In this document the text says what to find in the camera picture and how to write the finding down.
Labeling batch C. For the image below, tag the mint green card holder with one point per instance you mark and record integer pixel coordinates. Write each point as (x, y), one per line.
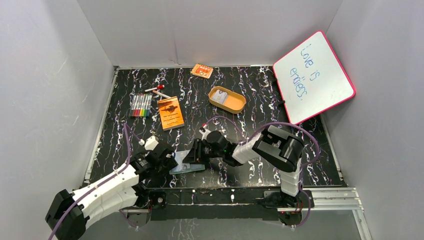
(194, 167)

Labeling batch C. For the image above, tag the red capped marker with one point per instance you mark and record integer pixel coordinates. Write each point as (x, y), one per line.
(159, 87)

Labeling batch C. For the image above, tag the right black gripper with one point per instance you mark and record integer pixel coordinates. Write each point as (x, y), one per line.
(195, 155)

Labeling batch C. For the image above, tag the tan oval tray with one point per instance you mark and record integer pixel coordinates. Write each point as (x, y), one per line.
(234, 103)

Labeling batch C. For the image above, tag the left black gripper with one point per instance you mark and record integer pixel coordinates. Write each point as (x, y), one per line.
(164, 159)

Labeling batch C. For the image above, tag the silver card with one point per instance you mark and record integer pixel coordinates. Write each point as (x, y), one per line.
(219, 96)
(179, 158)

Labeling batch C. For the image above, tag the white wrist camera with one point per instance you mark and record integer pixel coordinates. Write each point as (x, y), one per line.
(204, 131)
(150, 143)

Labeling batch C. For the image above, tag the pack of coloured markers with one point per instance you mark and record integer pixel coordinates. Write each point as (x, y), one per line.
(141, 105)

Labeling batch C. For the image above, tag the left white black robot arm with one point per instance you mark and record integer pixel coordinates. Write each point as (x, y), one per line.
(102, 192)

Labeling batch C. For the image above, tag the black aluminium base frame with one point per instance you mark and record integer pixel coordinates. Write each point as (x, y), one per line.
(218, 203)

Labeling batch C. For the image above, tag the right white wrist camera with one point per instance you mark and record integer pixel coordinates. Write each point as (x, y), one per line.
(204, 131)

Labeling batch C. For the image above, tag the white marker pen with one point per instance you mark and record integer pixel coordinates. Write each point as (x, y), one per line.
(161, 94)

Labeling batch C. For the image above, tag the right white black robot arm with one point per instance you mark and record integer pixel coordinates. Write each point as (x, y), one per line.
(278, 147)

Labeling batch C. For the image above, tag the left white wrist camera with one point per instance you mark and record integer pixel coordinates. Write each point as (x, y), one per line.
(150, 143)

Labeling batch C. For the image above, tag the orange paperback book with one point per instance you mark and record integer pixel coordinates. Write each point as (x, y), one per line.
(171, 116)

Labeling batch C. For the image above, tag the pink framed whiteboard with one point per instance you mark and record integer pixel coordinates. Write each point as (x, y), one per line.
(311, 79)

